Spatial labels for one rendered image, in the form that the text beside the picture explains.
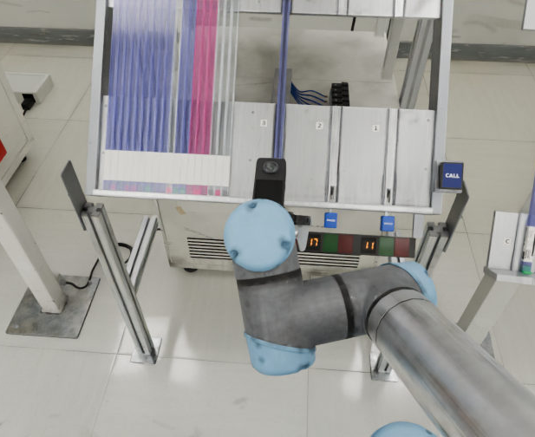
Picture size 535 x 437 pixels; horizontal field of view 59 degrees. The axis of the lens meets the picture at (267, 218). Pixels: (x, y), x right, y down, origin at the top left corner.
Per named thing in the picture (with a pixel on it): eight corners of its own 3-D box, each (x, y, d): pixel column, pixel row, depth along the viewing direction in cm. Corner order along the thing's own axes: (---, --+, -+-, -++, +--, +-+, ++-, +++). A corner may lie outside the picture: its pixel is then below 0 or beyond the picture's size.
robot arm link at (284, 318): (356, 363, 52) (339, 263, 52) (255, 386, 50) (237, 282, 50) (335, 347, 59) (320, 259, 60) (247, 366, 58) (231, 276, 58)
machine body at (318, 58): (370, 290, 165) (409, 151, 120) (172, 277, 169) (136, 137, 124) (360, 167, 210) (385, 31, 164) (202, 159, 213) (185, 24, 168)
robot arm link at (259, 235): (227, 284, 49) (213, 204, 49) (238, 273, 60) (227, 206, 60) (303, 272, 49) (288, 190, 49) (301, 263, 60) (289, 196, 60)
